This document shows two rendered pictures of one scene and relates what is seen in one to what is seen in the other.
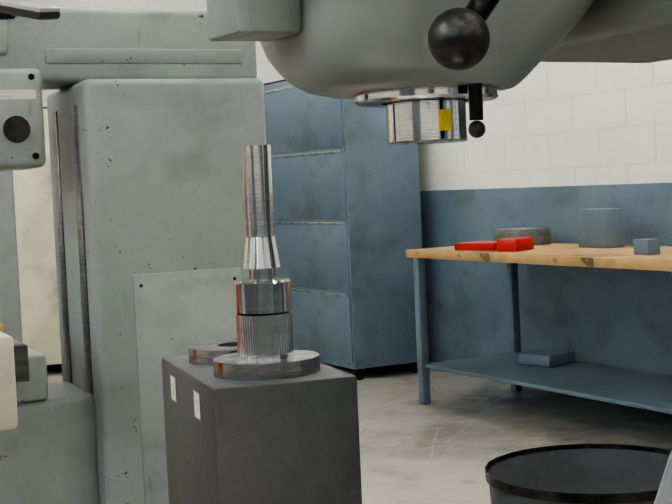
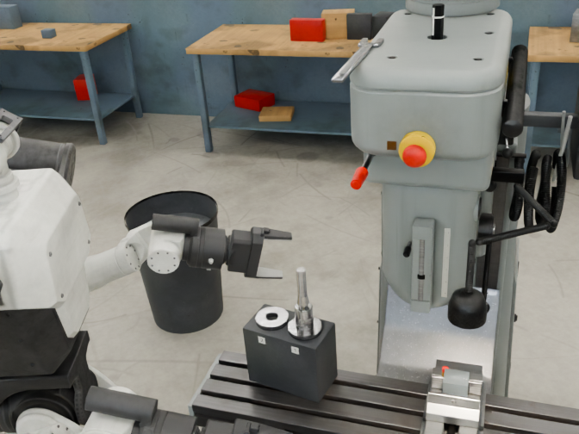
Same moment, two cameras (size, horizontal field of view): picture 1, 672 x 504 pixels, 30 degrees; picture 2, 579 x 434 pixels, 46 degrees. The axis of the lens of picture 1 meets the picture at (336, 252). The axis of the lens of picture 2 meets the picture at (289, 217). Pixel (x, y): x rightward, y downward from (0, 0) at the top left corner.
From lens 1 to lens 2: 1.40 m
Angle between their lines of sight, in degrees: 47
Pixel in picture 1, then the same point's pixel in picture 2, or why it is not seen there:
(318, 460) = (330, 350)
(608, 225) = (12, 15)
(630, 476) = (171, 204)
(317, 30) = (437, 303)
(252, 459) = (321, 360)
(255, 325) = (308, 321)
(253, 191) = (303, 284)
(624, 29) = not seen: hidden behind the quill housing
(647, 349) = (43, 77)
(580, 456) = (149, 201)
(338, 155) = not seen: outside the picture
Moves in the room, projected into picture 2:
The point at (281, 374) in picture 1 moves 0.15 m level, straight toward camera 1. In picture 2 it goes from (320, 332) to (365, 357)
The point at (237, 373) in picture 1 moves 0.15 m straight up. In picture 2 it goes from (309, 338) to (306, 290)
